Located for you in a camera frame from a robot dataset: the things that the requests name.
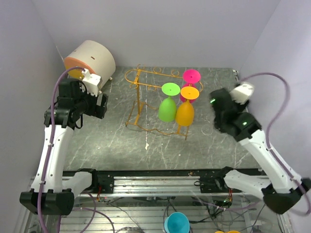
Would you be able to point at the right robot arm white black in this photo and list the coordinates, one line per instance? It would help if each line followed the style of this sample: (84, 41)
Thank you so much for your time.
(280, 188)

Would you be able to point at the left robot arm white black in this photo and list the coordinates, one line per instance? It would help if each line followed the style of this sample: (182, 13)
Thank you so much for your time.
(50, 193)

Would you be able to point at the orange plastic wine glass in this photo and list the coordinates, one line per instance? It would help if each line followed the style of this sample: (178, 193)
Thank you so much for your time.
(185, 112)

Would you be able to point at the white cylindrical bread box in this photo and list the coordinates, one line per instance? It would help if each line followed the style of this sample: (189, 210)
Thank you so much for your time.
(94, 57)

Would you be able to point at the clear plastic wine glass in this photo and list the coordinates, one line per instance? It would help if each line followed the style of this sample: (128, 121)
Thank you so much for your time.
(208, 127)

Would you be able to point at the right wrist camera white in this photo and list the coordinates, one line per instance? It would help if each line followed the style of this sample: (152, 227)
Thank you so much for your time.
(242, 93)

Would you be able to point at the green plastic wine glass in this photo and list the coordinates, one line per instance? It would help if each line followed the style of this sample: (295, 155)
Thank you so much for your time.
(167, 109)

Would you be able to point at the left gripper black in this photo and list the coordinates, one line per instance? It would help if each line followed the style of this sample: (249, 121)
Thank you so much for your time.
(96, 110)

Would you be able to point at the teal plastic cup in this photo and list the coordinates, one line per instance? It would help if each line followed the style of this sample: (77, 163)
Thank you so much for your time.
(177, 223)

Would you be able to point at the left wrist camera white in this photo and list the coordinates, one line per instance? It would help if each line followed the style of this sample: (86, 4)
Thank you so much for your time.
(93, 83)

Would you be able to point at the gold wire wine glass rack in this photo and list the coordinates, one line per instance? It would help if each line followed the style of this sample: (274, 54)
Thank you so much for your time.
(147, 83)

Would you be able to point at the orange cup below table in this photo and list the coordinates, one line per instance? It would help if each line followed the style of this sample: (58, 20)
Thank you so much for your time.
(227, 232)

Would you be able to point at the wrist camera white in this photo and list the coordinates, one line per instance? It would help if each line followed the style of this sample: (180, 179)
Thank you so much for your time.
(93, 83)
(242, 93)

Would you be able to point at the pink plastic wine glass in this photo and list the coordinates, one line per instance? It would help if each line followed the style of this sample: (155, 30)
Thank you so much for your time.
(192, 77)

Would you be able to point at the aluminium rail frame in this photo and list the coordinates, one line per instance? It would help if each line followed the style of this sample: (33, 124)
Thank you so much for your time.
(128, 186)

